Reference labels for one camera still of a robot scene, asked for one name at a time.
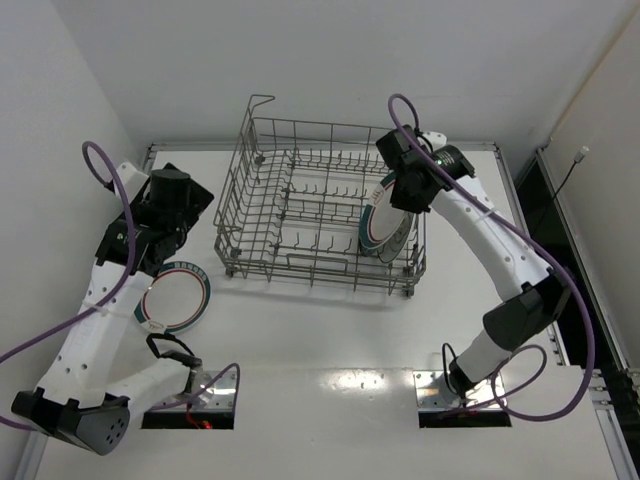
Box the white plate green red rim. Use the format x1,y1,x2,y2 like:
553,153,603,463
358,172,406,250

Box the large white plate blue rim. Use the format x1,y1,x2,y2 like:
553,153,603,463
378,213,415,264

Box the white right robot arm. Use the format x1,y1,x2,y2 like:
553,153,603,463
376,126,568,397

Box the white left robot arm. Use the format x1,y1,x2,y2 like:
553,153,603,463
11,164,214,455

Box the grey wire dish rack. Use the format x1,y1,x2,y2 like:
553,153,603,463
213,94,427,297

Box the black hanging wall cable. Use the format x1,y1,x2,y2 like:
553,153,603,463
524,145,590,241

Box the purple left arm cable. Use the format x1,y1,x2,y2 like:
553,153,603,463
0,140,241,431

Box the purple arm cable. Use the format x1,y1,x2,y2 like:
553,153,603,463
387,93,596,420
0,140,241,431

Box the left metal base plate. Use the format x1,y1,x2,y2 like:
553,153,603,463
150,363,240,412

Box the metal base plate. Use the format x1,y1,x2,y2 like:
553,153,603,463
150,363,240,412
413,370,500,413

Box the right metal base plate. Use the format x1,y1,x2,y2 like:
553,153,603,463
413,370,500,413

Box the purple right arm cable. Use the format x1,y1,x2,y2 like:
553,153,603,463
387,93,596,420

